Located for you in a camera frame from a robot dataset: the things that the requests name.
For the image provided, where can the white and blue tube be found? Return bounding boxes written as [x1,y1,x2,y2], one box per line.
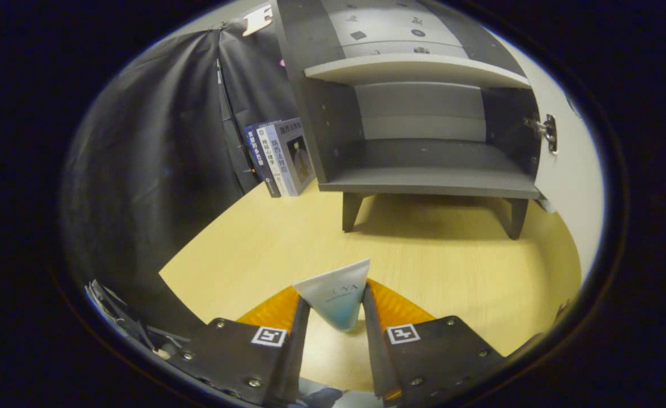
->
[292,258,371,332]

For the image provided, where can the black backdrop cloth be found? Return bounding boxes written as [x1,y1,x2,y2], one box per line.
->
[60,8,305,341]

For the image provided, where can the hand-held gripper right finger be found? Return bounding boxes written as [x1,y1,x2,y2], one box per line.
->
[361,279,506,406]

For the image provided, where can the white spine book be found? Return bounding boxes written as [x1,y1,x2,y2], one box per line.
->
[255,122,295,197]

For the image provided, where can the grey cabinet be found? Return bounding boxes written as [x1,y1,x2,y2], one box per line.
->
[275,0,544,240]

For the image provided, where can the white cabinet door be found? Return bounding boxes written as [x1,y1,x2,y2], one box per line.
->
[489,25,605,287]

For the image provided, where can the dark blue book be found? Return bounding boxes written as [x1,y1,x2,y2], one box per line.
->
[244,124,281,198]

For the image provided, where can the grey cover book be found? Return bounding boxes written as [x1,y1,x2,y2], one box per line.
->
[271,117,317,196]

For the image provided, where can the metal door hinge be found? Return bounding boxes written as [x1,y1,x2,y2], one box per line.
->
[524,113,558,154]

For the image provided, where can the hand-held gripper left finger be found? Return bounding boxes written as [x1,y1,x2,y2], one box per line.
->
[163,285,311,406]

